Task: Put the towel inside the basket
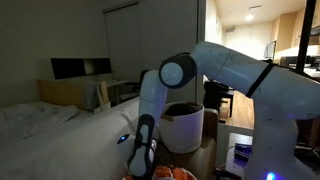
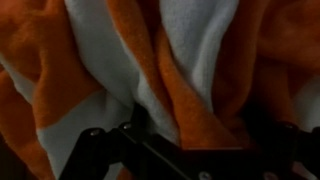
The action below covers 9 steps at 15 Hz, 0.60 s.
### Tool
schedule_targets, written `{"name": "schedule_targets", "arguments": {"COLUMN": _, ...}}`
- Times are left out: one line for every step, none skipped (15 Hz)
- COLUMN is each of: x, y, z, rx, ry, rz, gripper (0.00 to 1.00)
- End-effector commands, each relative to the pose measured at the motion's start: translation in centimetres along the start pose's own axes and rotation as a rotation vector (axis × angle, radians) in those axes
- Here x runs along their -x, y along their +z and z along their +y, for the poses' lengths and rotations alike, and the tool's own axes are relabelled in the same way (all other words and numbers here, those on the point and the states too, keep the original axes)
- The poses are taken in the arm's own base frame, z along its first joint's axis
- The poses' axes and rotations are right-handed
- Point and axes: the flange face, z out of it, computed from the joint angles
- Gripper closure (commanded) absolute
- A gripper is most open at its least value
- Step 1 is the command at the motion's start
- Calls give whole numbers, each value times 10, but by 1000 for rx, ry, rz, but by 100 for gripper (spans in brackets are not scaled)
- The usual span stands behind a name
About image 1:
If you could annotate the wooden headboard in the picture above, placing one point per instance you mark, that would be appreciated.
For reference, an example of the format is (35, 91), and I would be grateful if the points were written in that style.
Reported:
(60, 93)

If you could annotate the bed with white sheet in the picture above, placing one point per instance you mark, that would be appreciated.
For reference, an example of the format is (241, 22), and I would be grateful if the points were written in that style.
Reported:
(73, 146)

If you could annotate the black office chair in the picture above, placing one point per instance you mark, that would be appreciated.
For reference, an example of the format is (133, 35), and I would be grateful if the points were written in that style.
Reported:
(143, 75)

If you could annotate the crumpled white duvet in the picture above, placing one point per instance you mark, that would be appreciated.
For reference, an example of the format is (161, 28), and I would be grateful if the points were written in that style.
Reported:
(30, 120)

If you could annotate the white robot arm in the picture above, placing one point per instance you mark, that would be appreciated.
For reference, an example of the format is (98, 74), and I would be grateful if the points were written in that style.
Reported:
(276, 93)

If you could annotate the white sliding closet door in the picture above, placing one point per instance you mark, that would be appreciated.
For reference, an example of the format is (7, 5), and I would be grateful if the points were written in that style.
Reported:
(133, 40)

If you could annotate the black vertical pole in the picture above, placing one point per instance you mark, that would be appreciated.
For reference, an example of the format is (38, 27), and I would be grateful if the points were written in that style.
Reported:
(305, 33)

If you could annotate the white desk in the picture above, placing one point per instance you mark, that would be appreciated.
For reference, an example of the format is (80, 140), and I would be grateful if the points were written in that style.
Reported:
(115, 83)

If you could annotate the blue box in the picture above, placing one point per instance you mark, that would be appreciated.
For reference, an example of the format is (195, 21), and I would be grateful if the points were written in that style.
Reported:
(243, 150)

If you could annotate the round ceiling light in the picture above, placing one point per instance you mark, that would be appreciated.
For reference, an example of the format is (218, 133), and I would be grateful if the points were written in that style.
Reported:
(249, 17)

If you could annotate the orange white striped towel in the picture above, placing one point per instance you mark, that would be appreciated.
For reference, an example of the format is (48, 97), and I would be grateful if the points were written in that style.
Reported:
(166, 173)

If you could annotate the brown sofa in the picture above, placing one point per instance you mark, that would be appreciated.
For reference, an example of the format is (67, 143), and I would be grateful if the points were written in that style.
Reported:
(200, 156)

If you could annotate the black wall television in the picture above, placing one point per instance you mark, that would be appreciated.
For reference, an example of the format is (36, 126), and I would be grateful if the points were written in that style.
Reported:
(80, 67)

